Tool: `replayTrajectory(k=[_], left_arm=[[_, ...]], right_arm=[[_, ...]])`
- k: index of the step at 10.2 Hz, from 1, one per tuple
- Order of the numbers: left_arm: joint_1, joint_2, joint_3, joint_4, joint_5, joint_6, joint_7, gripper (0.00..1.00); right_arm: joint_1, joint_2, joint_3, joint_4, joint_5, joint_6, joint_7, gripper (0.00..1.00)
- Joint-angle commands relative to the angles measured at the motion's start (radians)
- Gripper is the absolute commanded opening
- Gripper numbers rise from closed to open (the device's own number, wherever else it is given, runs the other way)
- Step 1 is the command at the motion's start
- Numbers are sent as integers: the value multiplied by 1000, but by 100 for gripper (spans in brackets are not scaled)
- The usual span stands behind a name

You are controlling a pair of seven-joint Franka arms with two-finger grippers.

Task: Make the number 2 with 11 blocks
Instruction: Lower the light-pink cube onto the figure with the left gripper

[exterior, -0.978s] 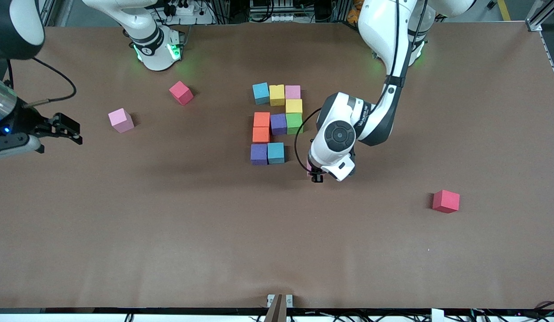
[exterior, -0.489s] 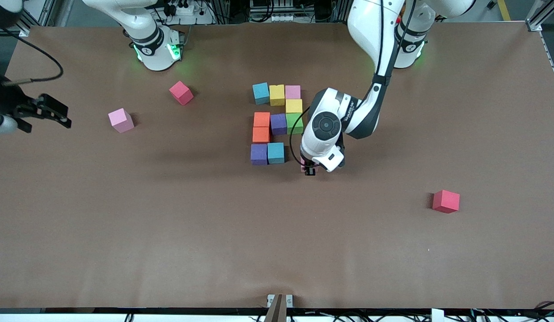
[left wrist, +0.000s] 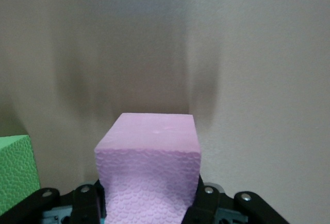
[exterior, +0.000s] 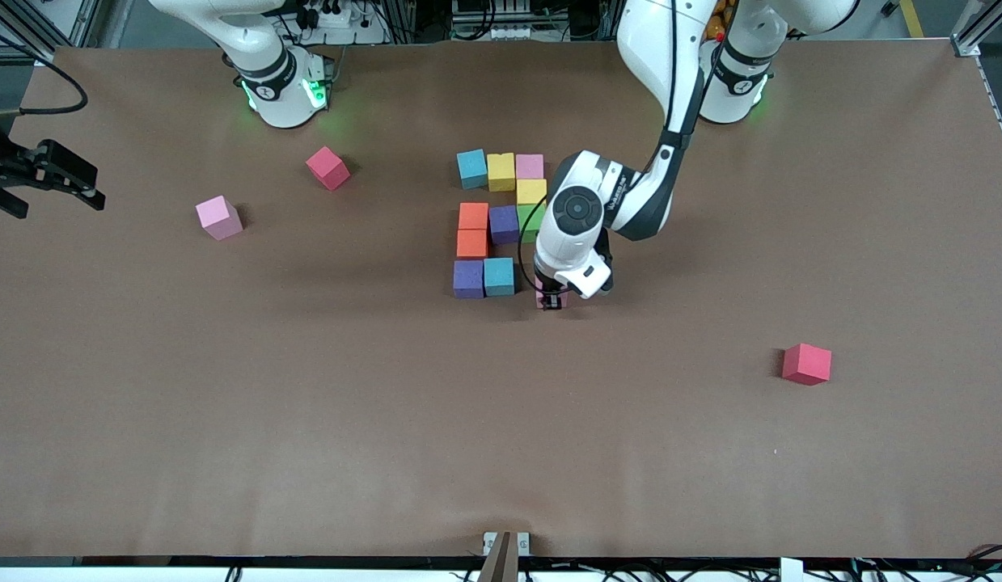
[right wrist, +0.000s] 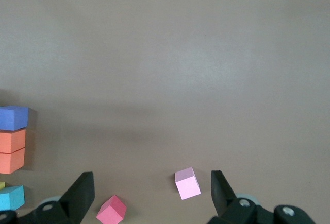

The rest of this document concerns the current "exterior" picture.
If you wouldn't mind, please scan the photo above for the brown table cover sheet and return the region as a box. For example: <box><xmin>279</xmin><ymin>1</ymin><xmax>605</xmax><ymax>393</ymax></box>
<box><xmin>0</xmin><ymin>40</ymin><xmax>1002</xmax><ymax>559</ymax></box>

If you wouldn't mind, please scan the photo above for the brown camera mount with bracket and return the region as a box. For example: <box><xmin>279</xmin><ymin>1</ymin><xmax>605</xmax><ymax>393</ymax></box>
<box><xmin>478</xmin><ymin>531</ymin><xmax>531</xmax><ymax>582</ymax></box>

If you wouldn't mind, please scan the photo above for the blue foam block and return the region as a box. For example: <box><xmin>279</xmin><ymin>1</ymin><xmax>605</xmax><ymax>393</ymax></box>
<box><xmin>484</xmin><ymin>257</ymin><xmax>516</xmax><ymax>297</ymax></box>
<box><xmin>457</xmin><ymin>149</ymin><xmax>489</xmax><ymax>191</ymax></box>

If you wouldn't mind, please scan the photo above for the aluminium frame profile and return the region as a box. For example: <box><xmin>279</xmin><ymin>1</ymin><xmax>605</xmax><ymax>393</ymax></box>
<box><xmin>0</xmin><ymin>0</ymin><xmax>105</xmax><ymax>67</ymax></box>
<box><xmin>949</xmin><ymin>0</ymin><xmax>1002</xmax><ymax>57</ymax></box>

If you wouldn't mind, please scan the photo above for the silver perforated edge rail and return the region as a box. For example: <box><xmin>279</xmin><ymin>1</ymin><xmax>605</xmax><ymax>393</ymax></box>
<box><xmin>974</xmin><ymin>55</ymin><xmax>1002</xmax><ymax>169</ymax></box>

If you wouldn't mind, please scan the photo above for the bag of orange items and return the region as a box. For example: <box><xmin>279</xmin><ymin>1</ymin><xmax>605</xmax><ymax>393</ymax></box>
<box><xmin>705</xmin><ymin>0</ymin><xmax>740</xmax><ymax>41</ymax></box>

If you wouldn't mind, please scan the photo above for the purple foam block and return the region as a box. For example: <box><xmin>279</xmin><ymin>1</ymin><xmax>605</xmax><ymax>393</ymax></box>
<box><xmin>453</xmin><ymin>259</ymin><xmax>485</xmax><ymax>300</ymax></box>
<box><xmin>488</xmin><ymin>205</ymin><xmax>520</xmax><ymax>245</ymax></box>

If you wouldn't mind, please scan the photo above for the white slotted power strip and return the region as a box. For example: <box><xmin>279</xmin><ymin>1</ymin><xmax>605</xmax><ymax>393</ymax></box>
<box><xmin>452</xmin><ymin>0</ymin><xmax>550</xmax><ymax>41</ymax></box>

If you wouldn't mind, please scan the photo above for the red foam block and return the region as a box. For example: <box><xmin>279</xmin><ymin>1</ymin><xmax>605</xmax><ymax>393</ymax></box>
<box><xmin>306</xmin><ymin>145</ymin><xmax>351</xmax><ymax>192</ymax></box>
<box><xmin>782</xmin><ymin>343</ymin><xmax>833</xmax><ymax>386</ymax></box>

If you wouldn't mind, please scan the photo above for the white power strip with plugs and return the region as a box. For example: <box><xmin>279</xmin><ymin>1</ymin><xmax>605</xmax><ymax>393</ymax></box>
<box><xmin>294</xmin><ymin>0</ymin><xmax>388</xmax><ymax>45</ymax></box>

